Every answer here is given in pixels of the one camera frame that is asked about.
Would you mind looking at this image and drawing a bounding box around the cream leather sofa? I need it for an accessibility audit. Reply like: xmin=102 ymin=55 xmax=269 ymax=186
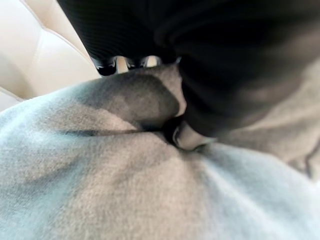
xmin=0 ymin=0 xmax=161 ymax=107

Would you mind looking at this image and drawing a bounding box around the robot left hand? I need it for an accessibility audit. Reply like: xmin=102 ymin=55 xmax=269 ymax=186
xmin=56 ymin=0 xmax=320 ymax=152

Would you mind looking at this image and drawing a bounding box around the grey fabric cushion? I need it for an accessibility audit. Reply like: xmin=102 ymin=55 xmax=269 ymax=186
xmin=0 ymin=58 xmax=320 ymax=240

